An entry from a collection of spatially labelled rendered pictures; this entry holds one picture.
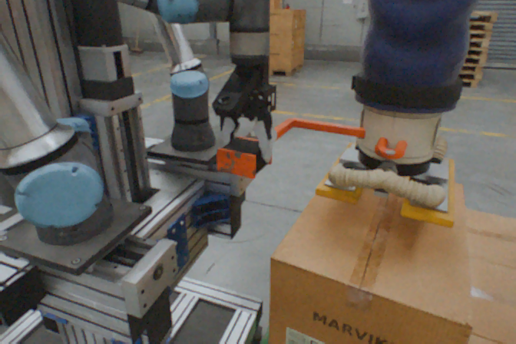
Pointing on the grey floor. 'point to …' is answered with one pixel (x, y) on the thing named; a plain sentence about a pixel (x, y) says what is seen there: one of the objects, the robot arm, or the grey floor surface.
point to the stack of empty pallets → (477, 47)
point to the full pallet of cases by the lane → (286, 37)
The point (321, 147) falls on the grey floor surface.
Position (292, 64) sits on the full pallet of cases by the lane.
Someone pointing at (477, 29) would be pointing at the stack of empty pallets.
